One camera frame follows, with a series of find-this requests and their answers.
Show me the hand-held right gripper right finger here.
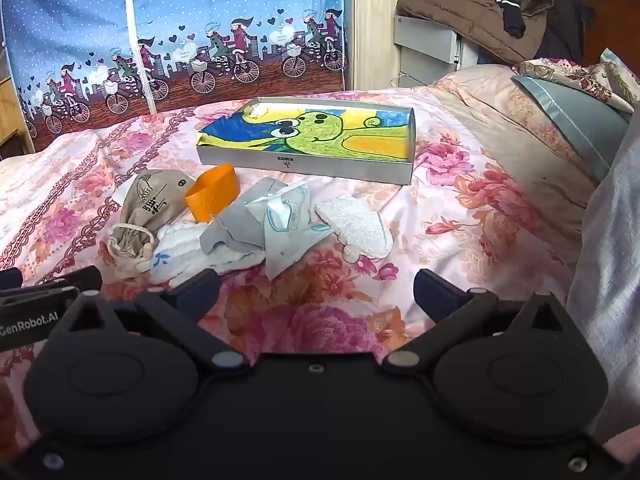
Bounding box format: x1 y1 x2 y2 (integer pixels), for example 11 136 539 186
382 269 591 376

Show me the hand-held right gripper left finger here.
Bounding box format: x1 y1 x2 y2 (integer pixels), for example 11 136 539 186
50 270 251 373

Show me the white cloth with blue print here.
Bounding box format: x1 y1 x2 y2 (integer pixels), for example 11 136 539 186
149 222 267 286

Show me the grey cloth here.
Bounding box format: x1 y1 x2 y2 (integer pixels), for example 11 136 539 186
200 177 301 257

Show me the white teal printed cloth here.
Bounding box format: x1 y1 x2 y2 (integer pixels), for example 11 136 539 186
245 182 335 282

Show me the orange plastic cup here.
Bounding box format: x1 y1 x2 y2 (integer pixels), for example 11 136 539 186
184 163 242 223

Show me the burlap drawstring bag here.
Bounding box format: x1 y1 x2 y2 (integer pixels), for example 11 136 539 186
107 169 190 280

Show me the grey cardboard tray box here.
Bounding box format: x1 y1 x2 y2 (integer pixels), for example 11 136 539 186
196 96 418 187

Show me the pink floral bed sheet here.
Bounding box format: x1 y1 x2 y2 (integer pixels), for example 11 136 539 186
0 87 591 461

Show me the peach floral quilt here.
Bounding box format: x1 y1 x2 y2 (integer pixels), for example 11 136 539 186
432 64 616 266

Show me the wooden cabinet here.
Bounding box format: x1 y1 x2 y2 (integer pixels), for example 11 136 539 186
0 42 36 161

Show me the grey-blue cloth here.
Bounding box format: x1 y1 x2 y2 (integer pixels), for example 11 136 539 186
567 110 640 441

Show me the blue-grey pillow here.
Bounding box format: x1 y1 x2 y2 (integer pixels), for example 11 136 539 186
511 76 632 183

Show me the grey storage box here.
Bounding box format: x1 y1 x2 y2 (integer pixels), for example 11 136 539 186
393 14 481 88

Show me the floral folded blanket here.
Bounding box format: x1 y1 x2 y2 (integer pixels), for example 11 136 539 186
515 49 640 113

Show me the light wooden wardrobe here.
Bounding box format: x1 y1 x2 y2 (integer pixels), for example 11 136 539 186
350 0 426 92

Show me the blue printed wardrobe cover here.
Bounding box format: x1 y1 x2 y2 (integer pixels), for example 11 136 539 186
0 0 351 153

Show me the brown padded jacket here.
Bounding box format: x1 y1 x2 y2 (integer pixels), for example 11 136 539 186
396 0 555 63

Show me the dark garment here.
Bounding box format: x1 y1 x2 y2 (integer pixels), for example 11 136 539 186
535 0 596 66

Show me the dark wooden headboard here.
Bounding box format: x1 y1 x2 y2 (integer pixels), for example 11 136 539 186
550 0 640 68

